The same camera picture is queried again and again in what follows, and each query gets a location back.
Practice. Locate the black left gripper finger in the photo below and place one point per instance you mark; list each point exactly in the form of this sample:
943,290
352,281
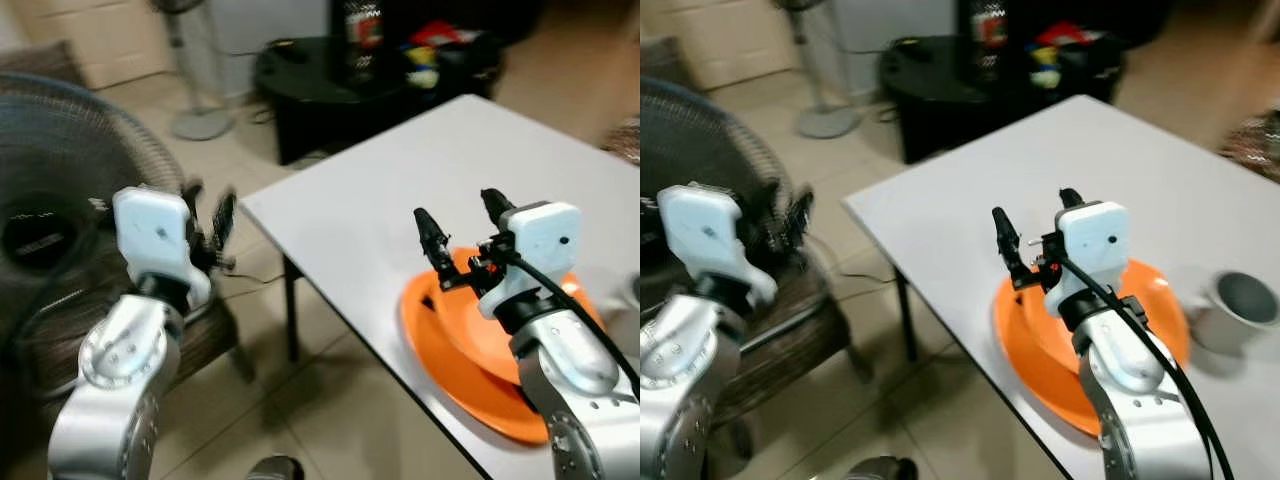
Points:
193,205
800,225
768,205
225,225

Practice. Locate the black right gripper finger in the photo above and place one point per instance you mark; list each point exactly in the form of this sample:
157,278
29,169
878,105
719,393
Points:
497,207
1070,198
1009,245
436,245

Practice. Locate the brown wicker chair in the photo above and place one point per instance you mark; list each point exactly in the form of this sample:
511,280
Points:
800,330
205,335

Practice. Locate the orange plastic plate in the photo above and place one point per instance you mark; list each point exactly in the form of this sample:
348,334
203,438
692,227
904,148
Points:
1030,350
450,350

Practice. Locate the large black floor fan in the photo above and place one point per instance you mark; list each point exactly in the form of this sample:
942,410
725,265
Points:
690,140
60,160

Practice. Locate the black table leg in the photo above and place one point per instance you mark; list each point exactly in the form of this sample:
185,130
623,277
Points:
291,310
905,315

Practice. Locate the yellow blue toy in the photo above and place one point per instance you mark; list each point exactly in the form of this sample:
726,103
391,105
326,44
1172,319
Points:
1047,68
423,68

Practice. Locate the brown wicker basket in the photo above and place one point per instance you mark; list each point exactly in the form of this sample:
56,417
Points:
625,140
1255,145

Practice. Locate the black low side table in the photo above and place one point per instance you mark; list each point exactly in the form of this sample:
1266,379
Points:
945,110
320,110

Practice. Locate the grey white mug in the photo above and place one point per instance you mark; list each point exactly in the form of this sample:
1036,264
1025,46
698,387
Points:
1235,310
630,295

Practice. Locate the red packet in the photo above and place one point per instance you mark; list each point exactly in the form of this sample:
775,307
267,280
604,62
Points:
1062,35
438,35

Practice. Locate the dark bottle with red label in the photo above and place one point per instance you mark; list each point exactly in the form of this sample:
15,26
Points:
988,40
363,40

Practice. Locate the brown wicker seat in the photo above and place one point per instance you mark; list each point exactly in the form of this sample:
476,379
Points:
40,62

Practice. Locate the dark robot foot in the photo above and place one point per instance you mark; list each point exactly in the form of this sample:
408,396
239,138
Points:
882,468
275,468

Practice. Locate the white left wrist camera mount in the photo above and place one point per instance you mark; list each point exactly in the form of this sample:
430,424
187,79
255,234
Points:
152,235
705,235

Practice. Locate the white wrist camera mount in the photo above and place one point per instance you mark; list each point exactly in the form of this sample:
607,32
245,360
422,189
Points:
152,235
1095,245
705,235
540,250

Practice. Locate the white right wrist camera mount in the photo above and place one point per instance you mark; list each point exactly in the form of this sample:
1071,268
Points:
540,250
1095,245

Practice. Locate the grey pedestal fan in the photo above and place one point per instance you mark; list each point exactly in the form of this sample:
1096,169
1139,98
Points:
200,122
828,122

